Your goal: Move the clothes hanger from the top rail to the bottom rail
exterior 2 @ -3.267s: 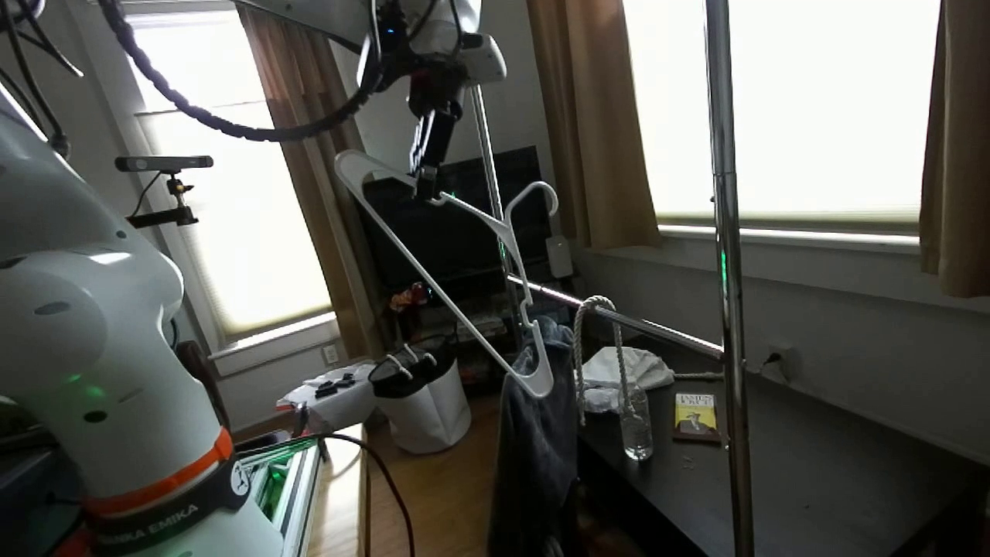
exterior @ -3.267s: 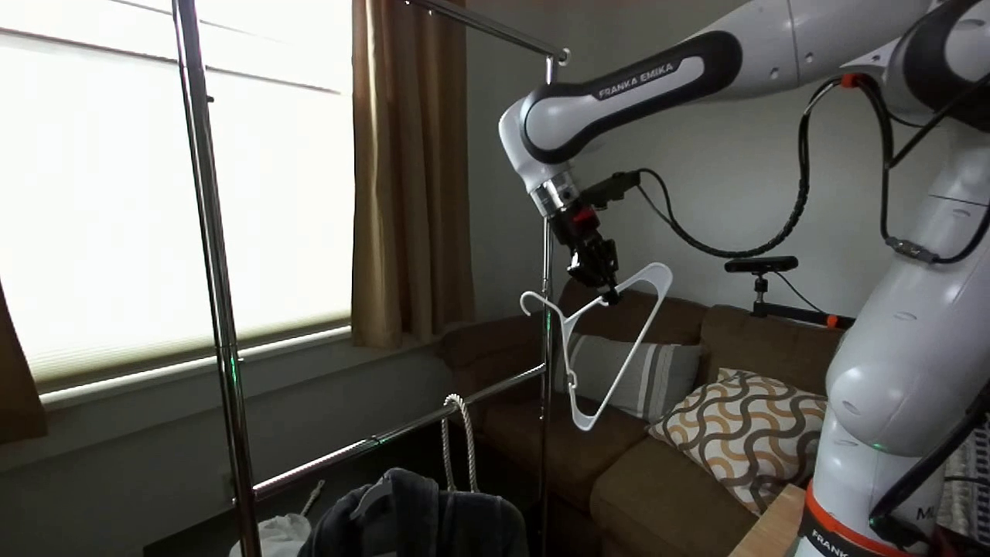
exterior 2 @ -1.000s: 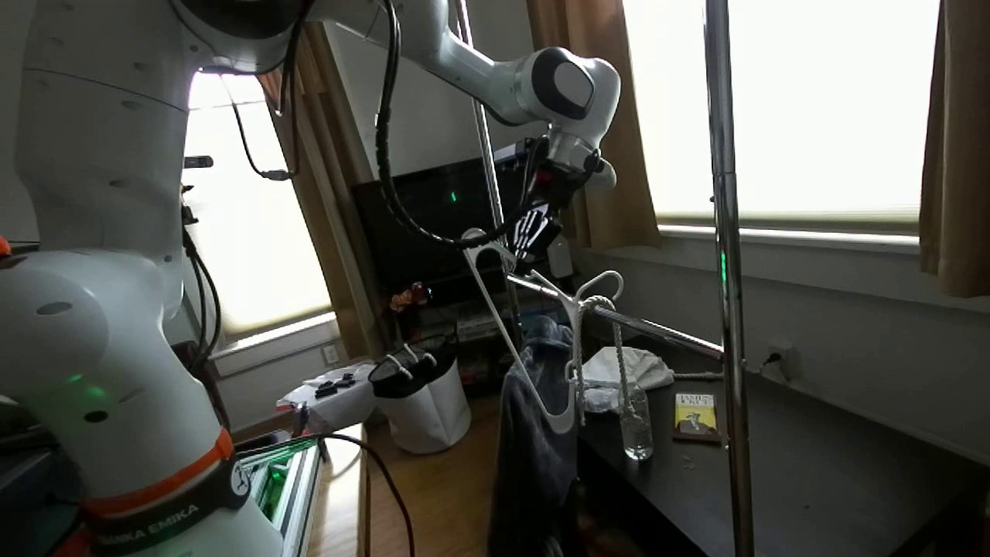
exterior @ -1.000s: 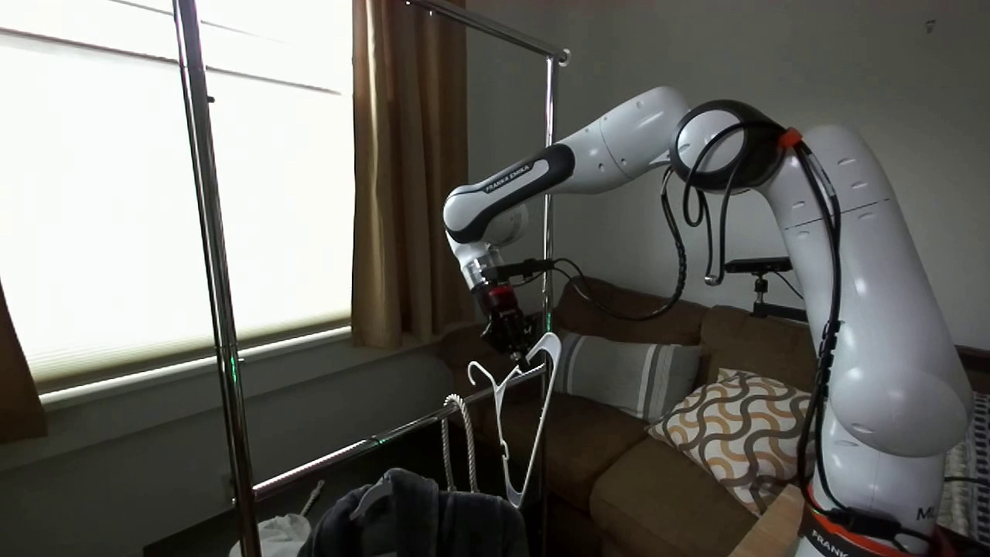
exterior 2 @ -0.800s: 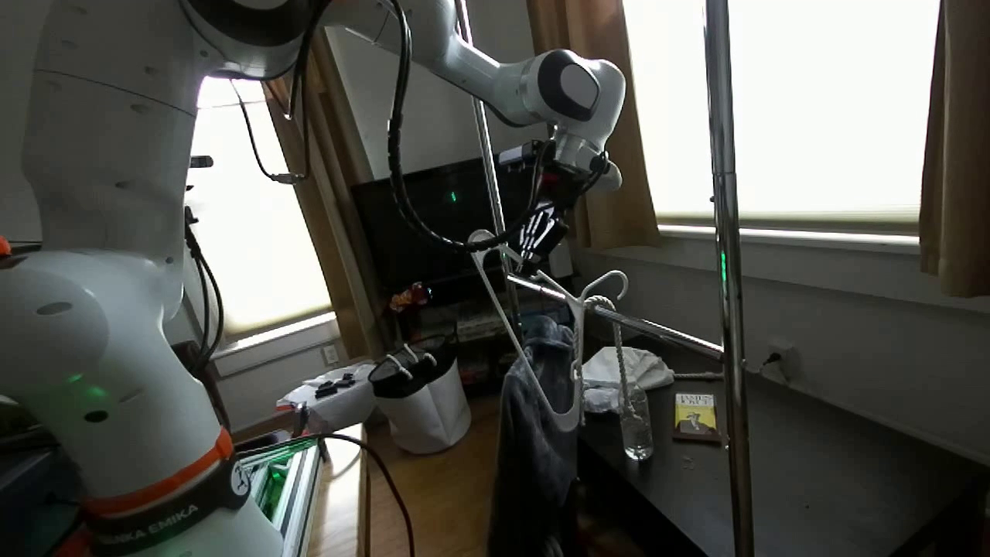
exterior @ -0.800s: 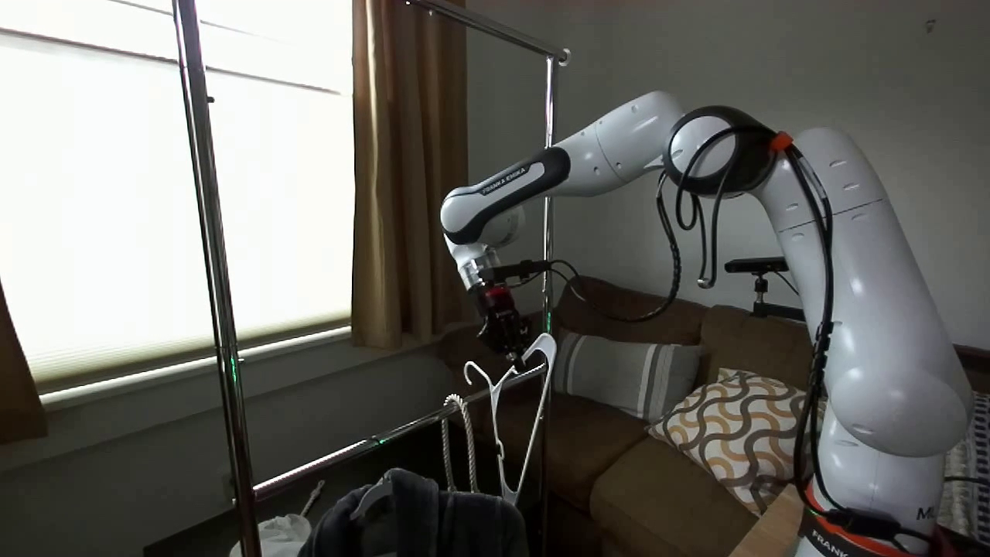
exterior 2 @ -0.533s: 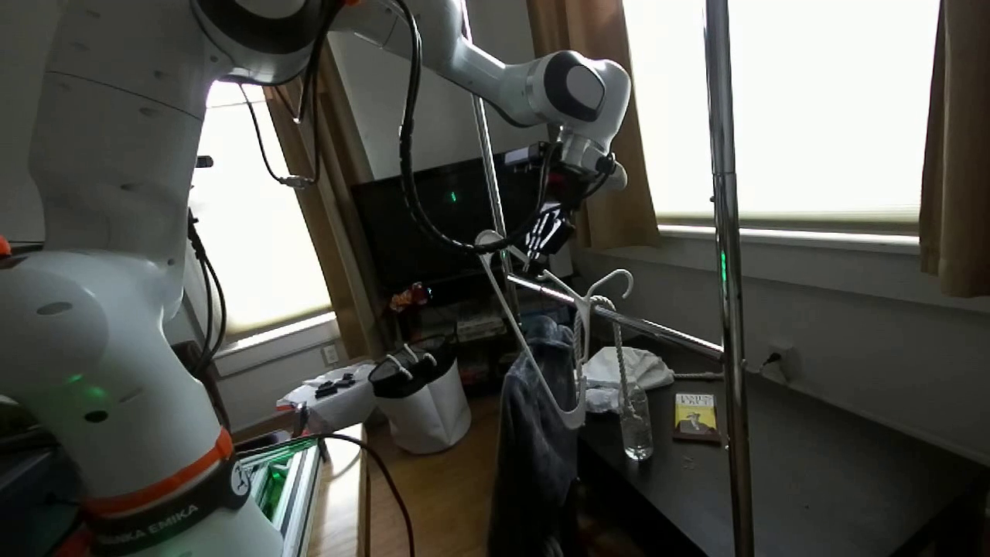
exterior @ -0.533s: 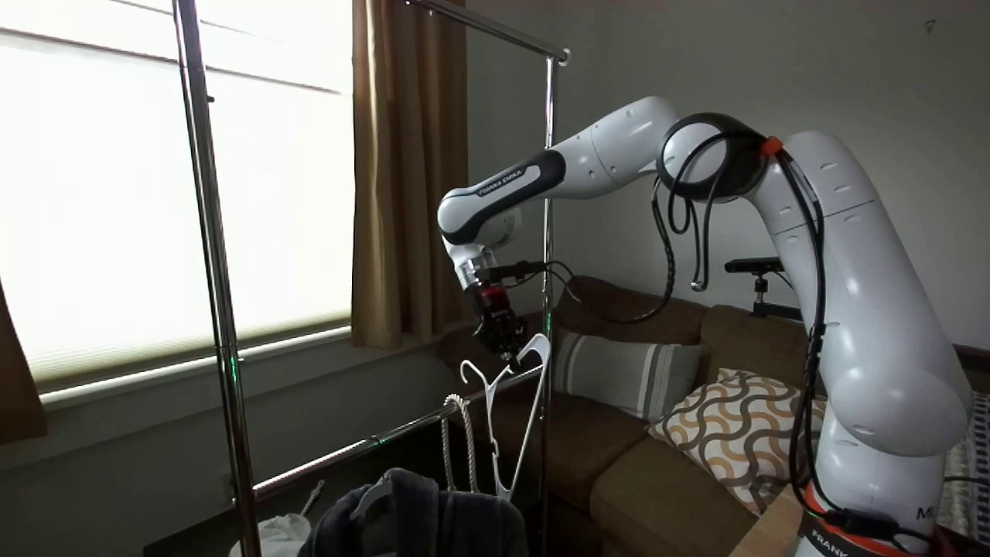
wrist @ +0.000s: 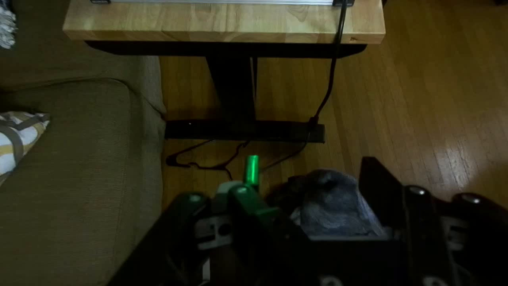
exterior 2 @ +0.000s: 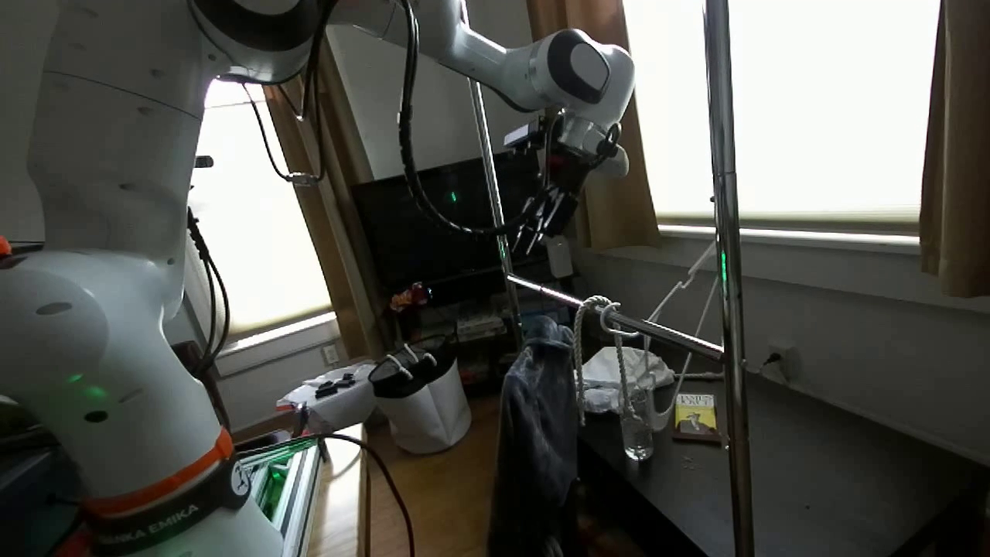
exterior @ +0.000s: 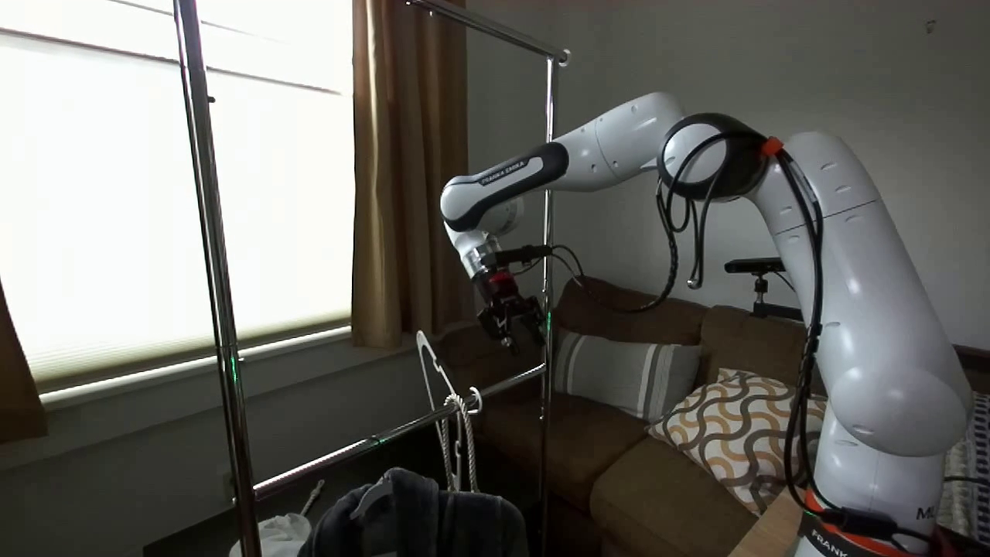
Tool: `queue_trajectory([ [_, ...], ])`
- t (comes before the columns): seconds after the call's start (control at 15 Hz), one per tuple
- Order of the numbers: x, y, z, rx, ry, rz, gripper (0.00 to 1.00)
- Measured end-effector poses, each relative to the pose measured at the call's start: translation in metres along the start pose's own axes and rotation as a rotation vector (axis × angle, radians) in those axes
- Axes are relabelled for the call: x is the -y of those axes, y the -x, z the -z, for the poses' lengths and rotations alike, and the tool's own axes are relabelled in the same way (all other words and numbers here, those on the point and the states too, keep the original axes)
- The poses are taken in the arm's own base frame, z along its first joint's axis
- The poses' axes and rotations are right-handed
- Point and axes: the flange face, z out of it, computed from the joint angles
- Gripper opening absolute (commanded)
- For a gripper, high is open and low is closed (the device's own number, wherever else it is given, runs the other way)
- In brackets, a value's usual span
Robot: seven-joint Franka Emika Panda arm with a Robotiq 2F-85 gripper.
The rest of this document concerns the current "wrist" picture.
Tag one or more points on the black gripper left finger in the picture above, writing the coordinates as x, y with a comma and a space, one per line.
268, 244

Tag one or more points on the wooden table with black base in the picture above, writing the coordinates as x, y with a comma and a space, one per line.
232, 38

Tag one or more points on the brown sofa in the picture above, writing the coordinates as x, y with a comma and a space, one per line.
90, 187

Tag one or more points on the grey striped pillow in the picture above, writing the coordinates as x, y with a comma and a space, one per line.
6, 28

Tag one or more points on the dark grey garment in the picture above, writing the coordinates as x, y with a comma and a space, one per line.
329, 206

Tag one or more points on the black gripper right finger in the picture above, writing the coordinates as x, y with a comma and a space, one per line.
410, 212

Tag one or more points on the patterned beige cushion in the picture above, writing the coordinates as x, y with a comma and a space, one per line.
19, 133

